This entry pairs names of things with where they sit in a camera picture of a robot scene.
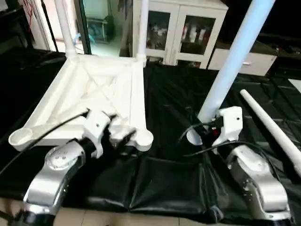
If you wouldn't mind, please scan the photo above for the white plastic table top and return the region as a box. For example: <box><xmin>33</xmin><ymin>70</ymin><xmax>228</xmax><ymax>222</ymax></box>
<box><xmin>8</xmin><ymin>53</ymin><xmax>154</xmax><ymax>152</ymax></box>

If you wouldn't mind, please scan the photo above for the white plastic table leg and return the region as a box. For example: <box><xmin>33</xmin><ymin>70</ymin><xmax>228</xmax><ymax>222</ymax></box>
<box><xmin>54</xmin><ymin>0</ymin><xmax>79</xmax><ymax>59</ymax></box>
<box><xmin>239</xmin><ymin>89</ymin><xmax>301</xmax><ymax>178</ymax></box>
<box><xmin>136</xmin><ymin>0</ymin><xmax>150</xmax><ymax>63</ymax></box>
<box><xmin>186</xmin><ymin>0</ymin><xmax>276</xmax><ymax>145</ymax></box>

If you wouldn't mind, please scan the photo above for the black table mat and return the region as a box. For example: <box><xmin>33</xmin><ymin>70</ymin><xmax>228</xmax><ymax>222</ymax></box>
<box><xmin>0</xmin><ymin>47</ymin><xmax>301</xmax><ymax>223</ymax></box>

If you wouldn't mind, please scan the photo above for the white drawer unit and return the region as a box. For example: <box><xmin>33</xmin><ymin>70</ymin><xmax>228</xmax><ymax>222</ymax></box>
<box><xmin>207</xmin><ymin>46</ymin><xmax>278</xmax><ymax>77</ymax></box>

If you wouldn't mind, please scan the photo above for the white glass door cabinet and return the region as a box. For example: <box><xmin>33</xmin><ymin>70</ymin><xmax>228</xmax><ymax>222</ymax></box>
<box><xmin>133</xmin><ymin>0</ymin><xmax>230</xmax><ymax>69</ymax></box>

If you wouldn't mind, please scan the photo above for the teal plastic stool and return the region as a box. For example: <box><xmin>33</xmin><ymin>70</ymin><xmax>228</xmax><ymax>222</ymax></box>
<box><xmin>87</xmin><ymin>16</ymin><xmax>116</xmax><ymax>45</ymax></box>

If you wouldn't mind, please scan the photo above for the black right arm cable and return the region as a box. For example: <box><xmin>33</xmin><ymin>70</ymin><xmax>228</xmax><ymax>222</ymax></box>
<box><xmin>179</xmin><ymin>120</ymin><xmax>273</xmax><ymax>175</ymax></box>

